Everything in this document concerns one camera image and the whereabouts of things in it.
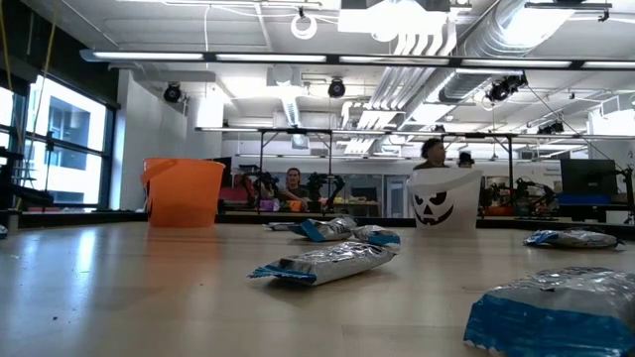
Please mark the silver ventilation duct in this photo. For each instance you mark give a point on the silver ventilation duct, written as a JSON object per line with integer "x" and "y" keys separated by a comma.
{"x": 521, "y": 30}

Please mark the black computer monitor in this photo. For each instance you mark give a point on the black computer monitor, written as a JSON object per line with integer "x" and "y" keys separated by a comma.
{"x": 227, "y": 171}
{"x": 588, "y": 176}

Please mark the purple bin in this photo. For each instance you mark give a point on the purple bin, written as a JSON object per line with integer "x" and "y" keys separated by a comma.
{"x": 267, "y": 204}

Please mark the black tripod stand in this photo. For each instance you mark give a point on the black tripod stand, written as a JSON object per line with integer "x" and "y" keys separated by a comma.
{"x": 48, "y": 144}

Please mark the dark framed window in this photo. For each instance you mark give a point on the dark framed window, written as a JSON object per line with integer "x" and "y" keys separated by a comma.
{"x": 74, "y": 124}

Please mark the white jack-o-lantern bucket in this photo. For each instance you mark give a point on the white jack-o-lantern bucket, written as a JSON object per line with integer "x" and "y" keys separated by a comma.
{"x": 461, "y": 208}

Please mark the red cabinet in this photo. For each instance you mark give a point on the red cabinet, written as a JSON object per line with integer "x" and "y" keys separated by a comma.
{"x": 230, "y": 193}

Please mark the blue desk panel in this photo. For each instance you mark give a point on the blue desk panel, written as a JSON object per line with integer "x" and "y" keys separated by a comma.
{"x": 590, "y": 199}

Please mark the black workstation frame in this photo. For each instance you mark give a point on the black workstation frame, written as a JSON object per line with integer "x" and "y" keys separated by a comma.
{"x": 510, "y": 149}
{"x": 261, "y": 149}

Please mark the overhead beam with light strips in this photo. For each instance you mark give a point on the overhead beam with light strips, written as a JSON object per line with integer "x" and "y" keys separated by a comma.
{"x": 333, "y": 59}

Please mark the orange plastic bucket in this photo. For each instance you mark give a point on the orange plastic bucket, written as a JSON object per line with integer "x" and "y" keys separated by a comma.
{"x": 188, "y": 198}

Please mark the black camera on boom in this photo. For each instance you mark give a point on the black camera on boom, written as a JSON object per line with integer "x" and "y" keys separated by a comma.
{"x": 506, "y": 88}

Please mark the black aluminium table frame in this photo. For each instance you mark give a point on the black aluminium table frame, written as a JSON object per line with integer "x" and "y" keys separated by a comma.
{"x": 248, "y": 218}

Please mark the white ceiling light panel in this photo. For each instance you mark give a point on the white ceiling light panel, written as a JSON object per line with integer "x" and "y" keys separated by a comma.
{"x": 392, "y": 17}

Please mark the orange bin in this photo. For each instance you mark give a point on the orange bin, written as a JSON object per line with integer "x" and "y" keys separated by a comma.
{"x": 295, "y": 205}

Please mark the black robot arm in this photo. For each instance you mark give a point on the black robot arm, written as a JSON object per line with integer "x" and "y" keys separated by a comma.
{"x": 263, "y": 183}
{"x": 317, "y": 183}
{"x": 536, "y": 196}

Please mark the black hanging camera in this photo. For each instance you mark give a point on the black hanging camera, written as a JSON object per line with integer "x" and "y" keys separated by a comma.
{"x": 336, "y": 89}
{"x": 550, "y": 128}
{"x": 172, "y": 94}

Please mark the person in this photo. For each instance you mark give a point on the person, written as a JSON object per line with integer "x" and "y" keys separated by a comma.
{"x": 466, "y": 159}
{"x": 432, "y": 154}
{"x": 294, "y": 188}

